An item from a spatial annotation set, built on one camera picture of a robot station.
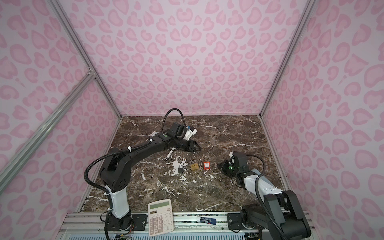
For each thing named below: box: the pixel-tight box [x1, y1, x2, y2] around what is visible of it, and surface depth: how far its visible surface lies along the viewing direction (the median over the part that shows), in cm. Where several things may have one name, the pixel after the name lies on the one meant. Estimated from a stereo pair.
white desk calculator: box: [147, 199, 174, 237], surface depth 75 cm
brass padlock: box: [190, 159, 200, 171], surface depth 94 cm
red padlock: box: [203, 161, 211, 170], surface depth 93 cm
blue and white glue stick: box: [199, 216, 217, 225], surface depth 73 cm
